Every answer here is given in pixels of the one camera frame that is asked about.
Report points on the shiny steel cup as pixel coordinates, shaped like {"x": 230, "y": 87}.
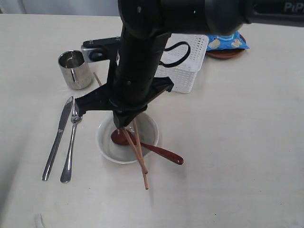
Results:
{"x": 75, "y": 69}

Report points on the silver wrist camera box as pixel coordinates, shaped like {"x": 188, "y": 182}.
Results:
{"x": 100, "y": 49}

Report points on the blue chips bag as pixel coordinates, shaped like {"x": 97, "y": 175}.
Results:
{"x": 233, "y": 41}

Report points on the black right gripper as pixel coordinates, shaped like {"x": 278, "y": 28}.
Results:
{"x": 130, "y": 84}

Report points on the white ceramic bowl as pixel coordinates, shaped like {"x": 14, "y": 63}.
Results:
{"x": 148, "y": 133}

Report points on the dark wooden spoon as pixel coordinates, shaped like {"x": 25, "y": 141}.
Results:
{"x": 119, "y": 138}

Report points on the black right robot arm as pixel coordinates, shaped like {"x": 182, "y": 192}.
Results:
{"x": 145, "y": 18}

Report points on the silver table knife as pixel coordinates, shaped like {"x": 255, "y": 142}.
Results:
{"x": 61, "y": 126}

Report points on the wooden chopstick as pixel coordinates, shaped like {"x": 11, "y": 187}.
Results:
{"x": 145, "y": 178}
{"x": 130, "y": 142}

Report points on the silver fork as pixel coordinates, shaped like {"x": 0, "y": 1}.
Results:
{"x": 67, "y": 169}

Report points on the brown round plate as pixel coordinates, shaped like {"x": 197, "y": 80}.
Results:
{"x": 225, "y": 54}

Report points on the white perforated plastic basket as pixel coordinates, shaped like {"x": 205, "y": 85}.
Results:
{"x": 183, "y": 76}

